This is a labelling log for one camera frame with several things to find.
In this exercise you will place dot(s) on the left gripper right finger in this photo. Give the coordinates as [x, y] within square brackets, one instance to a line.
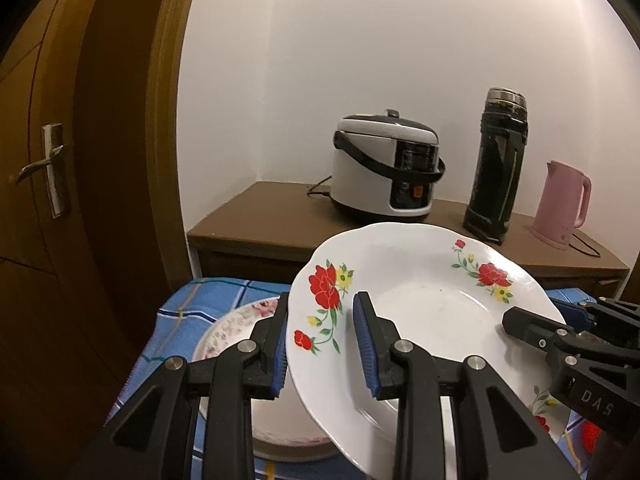
[375, 339]

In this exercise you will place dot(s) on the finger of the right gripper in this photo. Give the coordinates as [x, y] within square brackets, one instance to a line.
[532, 328]
[575, 315]

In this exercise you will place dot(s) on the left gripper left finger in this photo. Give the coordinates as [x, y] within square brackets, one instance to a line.
[266, 374]

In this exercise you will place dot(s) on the pink floral white plate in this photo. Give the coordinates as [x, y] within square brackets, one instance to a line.
[233, 419]

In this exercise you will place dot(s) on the red floral white plate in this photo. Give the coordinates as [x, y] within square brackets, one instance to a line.
[445, 292]

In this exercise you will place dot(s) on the pink electric kettle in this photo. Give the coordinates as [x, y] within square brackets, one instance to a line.
[563, 206]

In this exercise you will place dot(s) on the blue checked tablecloth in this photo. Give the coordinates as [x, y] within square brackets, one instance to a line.
[198, 305]

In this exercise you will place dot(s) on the brown wooden sideboard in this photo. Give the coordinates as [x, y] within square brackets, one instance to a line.
[270, 231]

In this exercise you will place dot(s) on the white black rice cooker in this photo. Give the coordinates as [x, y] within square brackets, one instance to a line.
[385, 167]

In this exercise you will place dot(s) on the black tall thermos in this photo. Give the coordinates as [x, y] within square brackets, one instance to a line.
[503, 138]

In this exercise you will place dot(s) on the brown wooden door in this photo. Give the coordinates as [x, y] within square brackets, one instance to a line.
[92, 235]

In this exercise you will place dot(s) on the silver door handle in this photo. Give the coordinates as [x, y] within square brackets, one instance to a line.
[53, 165]

